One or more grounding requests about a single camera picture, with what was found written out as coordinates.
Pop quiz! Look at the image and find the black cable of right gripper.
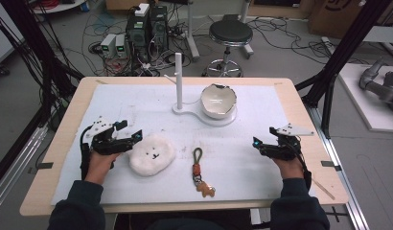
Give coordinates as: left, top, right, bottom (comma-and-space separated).
294, 152, 313, 194

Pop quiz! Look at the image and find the person's left hand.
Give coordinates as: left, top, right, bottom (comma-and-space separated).
84, 150, 121, 185

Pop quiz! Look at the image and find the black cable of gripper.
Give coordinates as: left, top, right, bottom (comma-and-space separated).
294, 152, 313, 194
79, 125, 94, 180

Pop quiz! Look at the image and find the white eggshell-shaped bowl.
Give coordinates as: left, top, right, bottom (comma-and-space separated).
199, 82, 238, 121

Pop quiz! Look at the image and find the grey metal stand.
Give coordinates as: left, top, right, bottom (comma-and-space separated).
183, 0, 201, 62

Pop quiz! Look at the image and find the brown cardboard box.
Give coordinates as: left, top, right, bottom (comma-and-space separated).
307, 0, 392, 40

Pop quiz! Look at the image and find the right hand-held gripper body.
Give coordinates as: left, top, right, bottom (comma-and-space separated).
261, 122, 315, 161

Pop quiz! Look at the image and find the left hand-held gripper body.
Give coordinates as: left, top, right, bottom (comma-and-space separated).
81, 116, 135, 157

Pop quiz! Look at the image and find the person's right hand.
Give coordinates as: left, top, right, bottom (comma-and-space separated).
272, 156, 307, 181

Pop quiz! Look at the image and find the black tape strip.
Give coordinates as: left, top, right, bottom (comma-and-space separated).
35, 161, 55, 171
320, 160, 343, 173

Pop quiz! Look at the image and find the black round stool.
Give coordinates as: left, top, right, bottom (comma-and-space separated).
201, 18, 254, 79

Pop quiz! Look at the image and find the white floor platform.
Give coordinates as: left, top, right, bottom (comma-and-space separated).
337, 62, 393, 133

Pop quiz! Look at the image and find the white plush toy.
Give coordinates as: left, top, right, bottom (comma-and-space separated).
128, 132, 176, 177

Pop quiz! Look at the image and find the black computer tower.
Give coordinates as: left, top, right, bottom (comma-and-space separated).
125, 12, 151, 63
149, 4, 170, 52

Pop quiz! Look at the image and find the grey power supply unit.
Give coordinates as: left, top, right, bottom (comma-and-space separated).
100, 33, 118, 59
114, 34, 127, 59

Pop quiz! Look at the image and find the small white box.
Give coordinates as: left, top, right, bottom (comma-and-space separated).
134, 2, 150, 18

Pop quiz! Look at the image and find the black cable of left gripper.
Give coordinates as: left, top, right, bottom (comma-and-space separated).
79, 125, 94, 180

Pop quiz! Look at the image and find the grey robot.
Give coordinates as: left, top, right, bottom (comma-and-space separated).
358, 58, 393, 113

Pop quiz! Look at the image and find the thin wooden stick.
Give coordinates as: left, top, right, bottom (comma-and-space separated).
312, 177, 336, 201

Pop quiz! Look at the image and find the orange keychain with bear charm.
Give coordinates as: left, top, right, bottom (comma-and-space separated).
191, 147, 217, 198

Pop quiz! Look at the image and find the white table mat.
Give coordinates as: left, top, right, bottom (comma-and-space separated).
50, 83, 317, 206

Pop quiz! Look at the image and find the black metal frame post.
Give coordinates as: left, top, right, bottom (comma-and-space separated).
0, 0, 85, 132
294, 0, 392, 139

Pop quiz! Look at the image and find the white stand with post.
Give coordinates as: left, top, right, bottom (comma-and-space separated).
163, 52, 239, 128

